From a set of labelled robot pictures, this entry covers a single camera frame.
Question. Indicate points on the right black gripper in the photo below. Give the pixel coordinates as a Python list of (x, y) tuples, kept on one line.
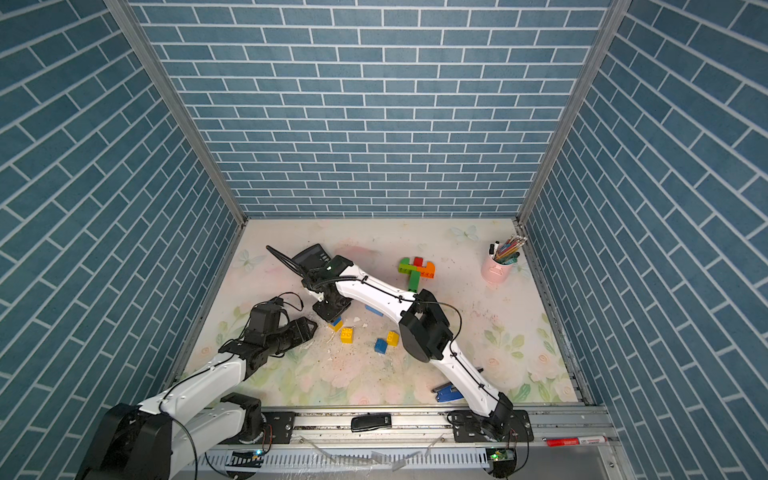
[(319, 309)]

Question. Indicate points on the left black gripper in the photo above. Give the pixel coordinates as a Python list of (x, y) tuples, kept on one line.
[(301, 333)]

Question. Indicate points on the light blue long lego brick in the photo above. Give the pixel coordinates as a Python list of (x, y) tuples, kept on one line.
[(374, 311)]

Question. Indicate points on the orange long lego brick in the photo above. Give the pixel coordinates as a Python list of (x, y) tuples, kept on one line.
[(427, 273)]

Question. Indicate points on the lime long lego brick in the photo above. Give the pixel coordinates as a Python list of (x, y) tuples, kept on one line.
[(407, 268)]

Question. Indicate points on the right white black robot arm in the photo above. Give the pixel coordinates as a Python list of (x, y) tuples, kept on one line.
[(425, 334)]

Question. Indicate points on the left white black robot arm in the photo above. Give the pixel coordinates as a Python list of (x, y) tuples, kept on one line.
[(158, 437)]

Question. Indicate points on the black desk calculator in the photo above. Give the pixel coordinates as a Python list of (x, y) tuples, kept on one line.
[(312, 257)]

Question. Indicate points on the blue black stapler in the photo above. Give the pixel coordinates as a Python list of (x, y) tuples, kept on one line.
[(447, 393)]

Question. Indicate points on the pink pencil cup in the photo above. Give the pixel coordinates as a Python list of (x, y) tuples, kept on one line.
[(494, 272)]

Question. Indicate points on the coloured pencils bundle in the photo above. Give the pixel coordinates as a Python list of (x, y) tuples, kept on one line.
[(508, 252)]

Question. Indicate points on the red marker pen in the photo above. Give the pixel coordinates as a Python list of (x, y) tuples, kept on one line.
[(576, 441)]

